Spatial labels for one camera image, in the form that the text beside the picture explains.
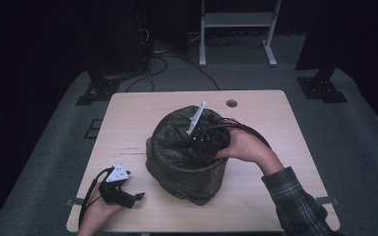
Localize left hand-held gripper cable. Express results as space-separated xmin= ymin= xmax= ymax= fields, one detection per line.
xmin=78 ymin=166 xmax=116 ymax=228

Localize black trash bag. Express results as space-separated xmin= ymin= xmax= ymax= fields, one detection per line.
xmin=145 ymin=104 xmax=232 ymax=207

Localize person's left hand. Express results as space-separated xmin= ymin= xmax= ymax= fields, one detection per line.
xmin=77 ymin=191 xmax=126 ymax=236

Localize black floor cables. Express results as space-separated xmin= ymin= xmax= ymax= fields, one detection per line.
xmin=125 ymin=54 xmax=221 ymax=92

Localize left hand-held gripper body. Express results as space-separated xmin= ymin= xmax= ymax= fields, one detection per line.
xmin=97 ymin=162 xmax=136 ymax=209

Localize hand-held gripper cable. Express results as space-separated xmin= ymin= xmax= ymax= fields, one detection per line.
xmin=203 ymin=119 xmax=272 ymax=149
xmin=78 ymin=166 xmax=116 ymax=228

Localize black stand base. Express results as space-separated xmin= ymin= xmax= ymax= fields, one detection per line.
xmin=75 ymin=70 xmax=121 ymax=106
xmin=295 ymin=67 xmax=348 ymax=104

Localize green trash can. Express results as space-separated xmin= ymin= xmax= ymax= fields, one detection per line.
xmin=146 ymin=137 xmax=229 ymax=207

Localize grey table foot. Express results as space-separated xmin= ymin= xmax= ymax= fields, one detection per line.
xmin=316 ymin=196 xmax=341 ymax=207
xmin=66 ymin=197 xmax=85 ymax=208

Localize white metal stand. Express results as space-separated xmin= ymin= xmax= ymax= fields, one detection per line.
xmin=199 ymin=0 xmax=283 ymax=68

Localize person's right hand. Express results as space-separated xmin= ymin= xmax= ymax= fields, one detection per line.
xmin=215 ymin=118 xmax=277 ymax=174

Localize right hand-held gripper cable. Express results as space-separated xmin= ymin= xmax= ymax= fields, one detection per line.
xmin=203 ymin=119 xmax=272 ymax=149

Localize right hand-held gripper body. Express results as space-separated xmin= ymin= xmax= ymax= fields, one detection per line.
xmin=185 ymin=100 xmax=231 ymax=160

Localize black floor frame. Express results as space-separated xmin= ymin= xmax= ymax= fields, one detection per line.
xmin=84 ymin=118 xmax=104 ymax=140

